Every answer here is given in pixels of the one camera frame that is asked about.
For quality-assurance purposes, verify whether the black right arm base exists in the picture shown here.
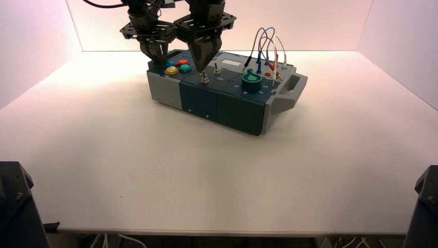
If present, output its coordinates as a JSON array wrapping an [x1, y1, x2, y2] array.
[[403, 165, 438, 248]]

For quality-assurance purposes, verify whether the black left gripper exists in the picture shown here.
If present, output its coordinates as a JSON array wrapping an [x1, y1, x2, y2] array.
[[119, 12, 177, 64]]

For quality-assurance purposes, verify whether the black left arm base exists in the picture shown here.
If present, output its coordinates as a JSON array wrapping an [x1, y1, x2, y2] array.
[[0, 161, 52, 248]]

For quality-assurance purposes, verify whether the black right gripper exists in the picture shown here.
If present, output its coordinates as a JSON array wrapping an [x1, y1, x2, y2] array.
[[174, 4, 237, 73]]

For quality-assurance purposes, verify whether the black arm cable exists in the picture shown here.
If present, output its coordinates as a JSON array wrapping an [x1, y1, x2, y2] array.
[[82, 0, 127, 9]]

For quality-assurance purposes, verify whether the black banana plug cable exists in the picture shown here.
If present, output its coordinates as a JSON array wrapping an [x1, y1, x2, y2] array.
[[242, 27, 266, 72]]

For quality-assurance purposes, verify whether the red banana plug cable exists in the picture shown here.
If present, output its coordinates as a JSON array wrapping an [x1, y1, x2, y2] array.
[[259, 36, 283, 78]]

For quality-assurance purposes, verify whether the white banana plug cable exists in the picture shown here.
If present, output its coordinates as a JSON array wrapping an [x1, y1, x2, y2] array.
[[272, 35, 288, 87]]

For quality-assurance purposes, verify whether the blue banana plug cable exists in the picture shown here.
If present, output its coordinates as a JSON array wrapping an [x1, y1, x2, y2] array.
[[256, 26, 275, 74]]

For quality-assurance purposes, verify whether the grey and dark blue control box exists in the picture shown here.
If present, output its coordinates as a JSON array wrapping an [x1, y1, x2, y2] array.
[[146, 49, 308, 136]]

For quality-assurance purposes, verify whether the green rotary knob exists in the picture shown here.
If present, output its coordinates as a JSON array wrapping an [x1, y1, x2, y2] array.
[[241, 68, 263, 92]]

